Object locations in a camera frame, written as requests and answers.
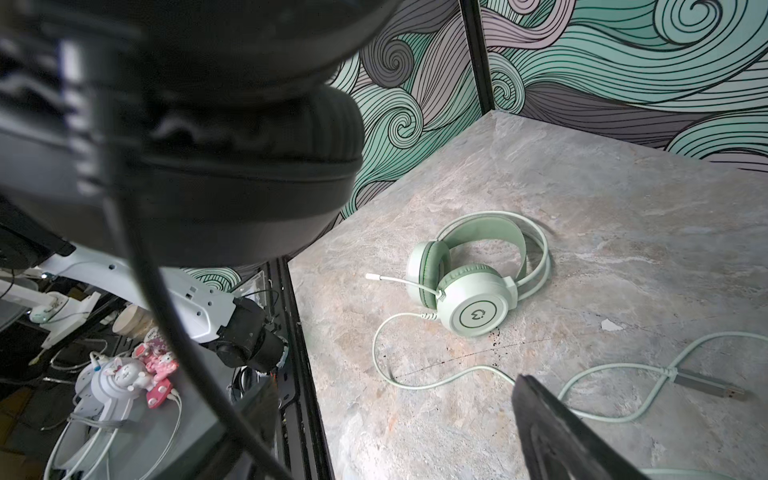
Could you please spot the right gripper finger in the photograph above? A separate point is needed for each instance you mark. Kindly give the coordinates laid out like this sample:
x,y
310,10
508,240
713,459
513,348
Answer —
x,y
556,444

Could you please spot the black headphones with blue band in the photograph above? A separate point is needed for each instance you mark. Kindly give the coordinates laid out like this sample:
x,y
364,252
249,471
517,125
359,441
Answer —
x,y
181,134

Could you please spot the mint green headphones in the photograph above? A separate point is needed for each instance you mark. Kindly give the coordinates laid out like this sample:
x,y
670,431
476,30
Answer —
x,y
472,300

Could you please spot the pink white toy figures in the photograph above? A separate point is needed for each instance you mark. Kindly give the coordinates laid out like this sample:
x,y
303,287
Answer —
x,y
143,372

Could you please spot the black frame post left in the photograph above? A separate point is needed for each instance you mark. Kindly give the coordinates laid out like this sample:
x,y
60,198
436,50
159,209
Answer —
x,y
472,20

